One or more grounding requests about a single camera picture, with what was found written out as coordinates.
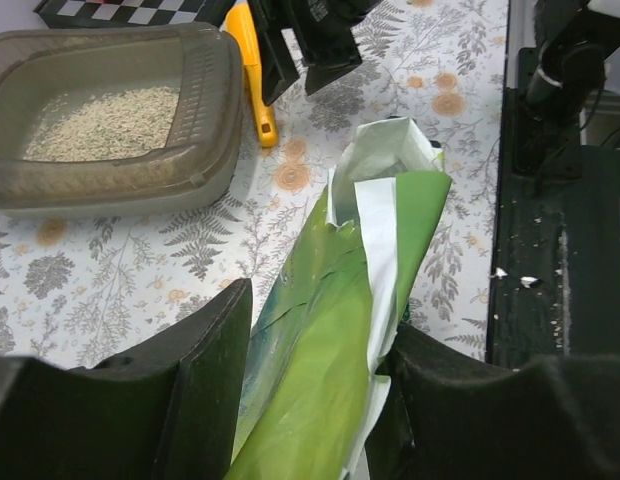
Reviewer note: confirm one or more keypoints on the grey litter box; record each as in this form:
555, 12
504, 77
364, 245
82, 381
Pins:
122, 121

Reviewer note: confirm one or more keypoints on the yellow plastic scoop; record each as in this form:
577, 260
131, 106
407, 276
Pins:
239, 23

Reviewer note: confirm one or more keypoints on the floral table mat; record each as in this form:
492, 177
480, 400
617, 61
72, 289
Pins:
75, 292

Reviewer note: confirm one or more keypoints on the black white chessboard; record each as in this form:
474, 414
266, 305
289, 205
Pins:
70, 14

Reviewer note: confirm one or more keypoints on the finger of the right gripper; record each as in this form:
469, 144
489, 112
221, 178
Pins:
278, 68
323, 30

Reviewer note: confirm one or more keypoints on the green cat litter bag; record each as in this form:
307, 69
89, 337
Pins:
312, 390

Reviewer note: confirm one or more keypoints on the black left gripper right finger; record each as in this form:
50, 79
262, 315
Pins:
449, 416

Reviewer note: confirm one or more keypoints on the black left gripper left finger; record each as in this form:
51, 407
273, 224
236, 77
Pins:
166, 408

